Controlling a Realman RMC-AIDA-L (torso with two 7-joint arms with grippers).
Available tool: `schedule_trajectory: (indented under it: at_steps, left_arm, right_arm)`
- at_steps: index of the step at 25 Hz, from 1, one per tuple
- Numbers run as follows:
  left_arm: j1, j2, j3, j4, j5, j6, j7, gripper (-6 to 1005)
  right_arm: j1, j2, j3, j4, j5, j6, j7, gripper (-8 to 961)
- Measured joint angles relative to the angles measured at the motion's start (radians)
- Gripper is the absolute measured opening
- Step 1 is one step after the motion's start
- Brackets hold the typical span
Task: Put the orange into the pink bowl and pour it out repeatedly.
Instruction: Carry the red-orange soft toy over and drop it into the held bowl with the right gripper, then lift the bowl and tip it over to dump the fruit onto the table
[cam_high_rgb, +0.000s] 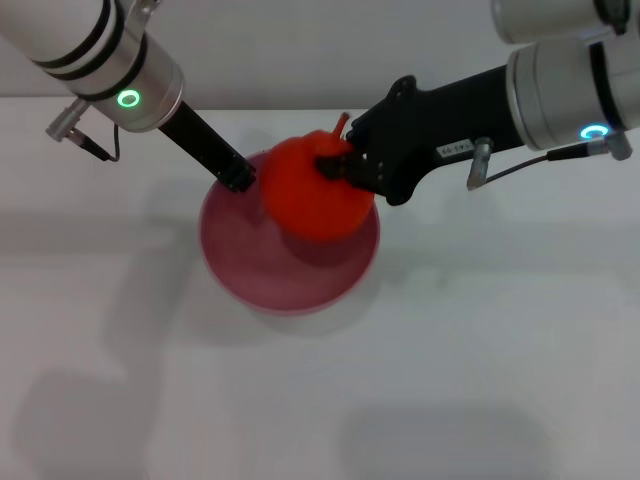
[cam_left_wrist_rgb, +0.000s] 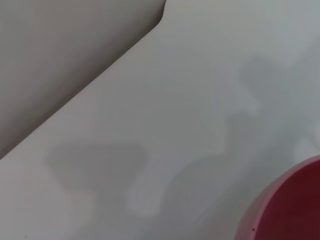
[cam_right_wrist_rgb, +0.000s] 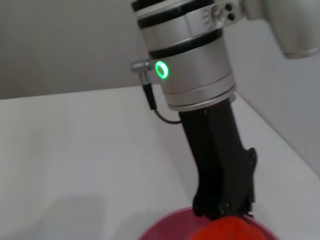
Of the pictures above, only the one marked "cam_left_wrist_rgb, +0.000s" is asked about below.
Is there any pink plastic bowl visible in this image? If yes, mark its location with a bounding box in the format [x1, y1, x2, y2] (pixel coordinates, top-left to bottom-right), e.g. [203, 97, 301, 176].
[234, 154, 320, 240]

